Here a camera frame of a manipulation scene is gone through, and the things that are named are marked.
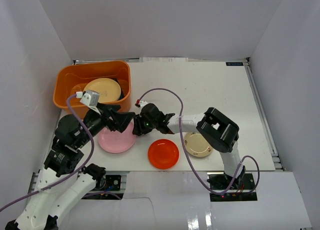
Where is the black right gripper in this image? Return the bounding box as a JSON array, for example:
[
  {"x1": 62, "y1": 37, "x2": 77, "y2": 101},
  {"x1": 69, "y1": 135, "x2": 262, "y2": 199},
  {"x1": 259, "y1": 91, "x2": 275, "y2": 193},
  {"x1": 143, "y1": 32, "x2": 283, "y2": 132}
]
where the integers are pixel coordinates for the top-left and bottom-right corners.
[{"x1": 132, "y1": 113, "x2": 158, "y2": 136}]

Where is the pink round plate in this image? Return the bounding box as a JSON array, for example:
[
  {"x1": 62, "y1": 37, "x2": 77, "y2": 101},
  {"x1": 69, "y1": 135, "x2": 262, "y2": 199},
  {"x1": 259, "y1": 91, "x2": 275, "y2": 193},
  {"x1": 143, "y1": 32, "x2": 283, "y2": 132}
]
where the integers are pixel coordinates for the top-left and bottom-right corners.
[{"x1": 97, "y1": 122, "x2": 136, "y2": 154}]

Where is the yellow round plate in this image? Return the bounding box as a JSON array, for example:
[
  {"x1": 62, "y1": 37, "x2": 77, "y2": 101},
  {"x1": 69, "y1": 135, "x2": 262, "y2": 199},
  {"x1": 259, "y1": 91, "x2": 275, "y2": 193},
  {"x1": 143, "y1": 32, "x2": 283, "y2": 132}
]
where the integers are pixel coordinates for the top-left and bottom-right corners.
[{"x1": 84, "y1": 78, "x2": 122, "y2": 104}]

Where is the orange round plate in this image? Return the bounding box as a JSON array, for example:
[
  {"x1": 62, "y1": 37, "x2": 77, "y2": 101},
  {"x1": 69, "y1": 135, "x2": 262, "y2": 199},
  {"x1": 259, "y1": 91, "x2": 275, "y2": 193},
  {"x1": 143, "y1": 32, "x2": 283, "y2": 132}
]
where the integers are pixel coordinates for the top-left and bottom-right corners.
[{"x1": 147, "y1": 139, "x2": 180, "y2": 170}]

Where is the beige floral small plate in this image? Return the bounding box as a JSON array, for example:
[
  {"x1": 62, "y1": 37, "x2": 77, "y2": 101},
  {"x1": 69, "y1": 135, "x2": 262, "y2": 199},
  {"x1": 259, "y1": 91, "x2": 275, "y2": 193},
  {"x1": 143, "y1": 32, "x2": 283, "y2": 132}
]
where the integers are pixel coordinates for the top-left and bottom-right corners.
[{"x1": 183, "y1": 132, "x2": 213, "y2": 158}]

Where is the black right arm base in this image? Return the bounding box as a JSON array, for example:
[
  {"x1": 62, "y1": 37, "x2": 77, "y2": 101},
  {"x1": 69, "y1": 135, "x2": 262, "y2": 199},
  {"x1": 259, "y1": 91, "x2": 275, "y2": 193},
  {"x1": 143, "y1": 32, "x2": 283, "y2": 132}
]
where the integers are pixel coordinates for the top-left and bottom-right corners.
[{"x1": 207, "y1": 173, "x2": 258, "y2": 203}]

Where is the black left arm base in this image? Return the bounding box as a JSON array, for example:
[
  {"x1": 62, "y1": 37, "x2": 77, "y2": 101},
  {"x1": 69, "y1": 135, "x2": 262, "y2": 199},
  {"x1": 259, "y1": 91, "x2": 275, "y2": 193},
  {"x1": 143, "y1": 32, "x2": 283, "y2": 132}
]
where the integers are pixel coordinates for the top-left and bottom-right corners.
[{"x1": 92, "y1": 174, "x2": 122, "y2": 191}]

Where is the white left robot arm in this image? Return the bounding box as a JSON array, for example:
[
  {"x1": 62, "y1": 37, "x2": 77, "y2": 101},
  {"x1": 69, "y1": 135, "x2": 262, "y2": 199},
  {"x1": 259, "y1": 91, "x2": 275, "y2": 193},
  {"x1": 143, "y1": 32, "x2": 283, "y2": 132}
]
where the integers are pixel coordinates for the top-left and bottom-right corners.
[{"x1": 5, "y1": 103, "x2": 135, "y2": 230}]

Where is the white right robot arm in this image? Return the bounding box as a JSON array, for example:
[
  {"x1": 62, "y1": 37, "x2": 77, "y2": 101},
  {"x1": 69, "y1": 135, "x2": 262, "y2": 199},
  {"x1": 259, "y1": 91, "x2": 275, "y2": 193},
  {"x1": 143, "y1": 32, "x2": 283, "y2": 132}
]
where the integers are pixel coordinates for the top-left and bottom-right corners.
[{"x1": 133, "y1": 101, "x2": 245, "y2": 190}]

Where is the orange plastic bin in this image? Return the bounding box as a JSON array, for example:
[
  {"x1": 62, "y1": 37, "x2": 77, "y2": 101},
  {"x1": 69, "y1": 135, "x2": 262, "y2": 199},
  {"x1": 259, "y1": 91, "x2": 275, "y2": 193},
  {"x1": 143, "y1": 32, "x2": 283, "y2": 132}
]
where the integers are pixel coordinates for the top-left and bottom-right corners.
[{"x1": 53, "y1": 60, "x2": 131, "y2": 114}]

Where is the white paper sheet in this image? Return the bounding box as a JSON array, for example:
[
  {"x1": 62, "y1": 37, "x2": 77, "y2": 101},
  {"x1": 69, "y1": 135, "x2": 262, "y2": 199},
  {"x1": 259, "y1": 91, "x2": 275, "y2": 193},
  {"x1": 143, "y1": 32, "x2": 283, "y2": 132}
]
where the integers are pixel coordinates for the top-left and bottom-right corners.
[{"x1": 139, "y1": 57, "x2": 189, "y2": 63}]

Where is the small blue label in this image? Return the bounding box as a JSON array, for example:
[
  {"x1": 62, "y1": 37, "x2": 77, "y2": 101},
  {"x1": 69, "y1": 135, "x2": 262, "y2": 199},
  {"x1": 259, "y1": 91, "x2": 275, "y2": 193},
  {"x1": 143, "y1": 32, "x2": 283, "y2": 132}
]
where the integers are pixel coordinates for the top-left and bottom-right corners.
[{"x1": 225, "y1": 62, "x2": 244, "y2": 67}]

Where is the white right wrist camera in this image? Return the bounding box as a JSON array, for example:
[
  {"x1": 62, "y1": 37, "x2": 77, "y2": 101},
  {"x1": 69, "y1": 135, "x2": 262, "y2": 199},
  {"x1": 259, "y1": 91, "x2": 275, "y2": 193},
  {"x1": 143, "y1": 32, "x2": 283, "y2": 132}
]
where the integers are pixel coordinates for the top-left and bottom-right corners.
[{"x1": 135, "y1": 99, "x2": 148, "y2": 110}]

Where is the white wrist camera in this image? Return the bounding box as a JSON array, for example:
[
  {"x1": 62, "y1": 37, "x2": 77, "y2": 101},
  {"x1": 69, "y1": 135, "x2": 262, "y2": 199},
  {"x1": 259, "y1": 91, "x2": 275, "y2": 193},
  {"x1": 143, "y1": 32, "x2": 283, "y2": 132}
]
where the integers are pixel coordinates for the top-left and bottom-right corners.
[
  {"x1": 135, "y1": 99, "x2": 148, "y2": 110},
  {"x1": 75, "y1": 90, "x2": 101, "y2": 115}
]

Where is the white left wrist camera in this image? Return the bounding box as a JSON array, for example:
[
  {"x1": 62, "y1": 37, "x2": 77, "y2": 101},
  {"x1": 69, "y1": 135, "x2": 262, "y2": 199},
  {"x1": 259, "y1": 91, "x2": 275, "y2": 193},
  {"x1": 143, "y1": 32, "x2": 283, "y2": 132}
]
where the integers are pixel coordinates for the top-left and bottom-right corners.
[{"x1": 75, "y1": 90, "x2": 101, "y2": 115}]

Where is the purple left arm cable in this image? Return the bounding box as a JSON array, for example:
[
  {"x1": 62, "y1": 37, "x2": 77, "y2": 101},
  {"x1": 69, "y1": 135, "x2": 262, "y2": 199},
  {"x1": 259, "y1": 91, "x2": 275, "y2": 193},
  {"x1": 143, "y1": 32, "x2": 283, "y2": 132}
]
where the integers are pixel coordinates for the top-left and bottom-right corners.
[{"x1": 0, "y1": 93, "x2": 123, "y2": 213}]

